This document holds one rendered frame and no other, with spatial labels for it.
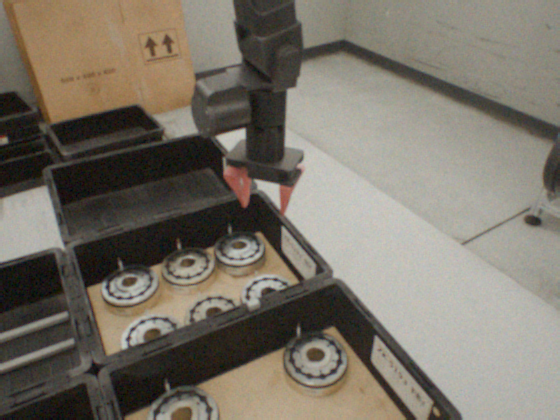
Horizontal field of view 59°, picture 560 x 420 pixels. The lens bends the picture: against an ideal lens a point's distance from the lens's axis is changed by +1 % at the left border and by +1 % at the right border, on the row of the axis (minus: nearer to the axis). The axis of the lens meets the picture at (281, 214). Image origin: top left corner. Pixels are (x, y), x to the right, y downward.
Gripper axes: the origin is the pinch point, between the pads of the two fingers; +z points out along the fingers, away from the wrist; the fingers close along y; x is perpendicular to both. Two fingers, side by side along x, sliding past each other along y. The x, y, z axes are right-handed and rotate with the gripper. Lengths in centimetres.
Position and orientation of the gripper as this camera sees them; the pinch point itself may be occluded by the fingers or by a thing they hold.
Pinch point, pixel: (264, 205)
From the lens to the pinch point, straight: 76.7
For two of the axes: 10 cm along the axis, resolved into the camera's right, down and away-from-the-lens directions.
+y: 9.5, 2.1, -2.4
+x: 3.2, -5.4, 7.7
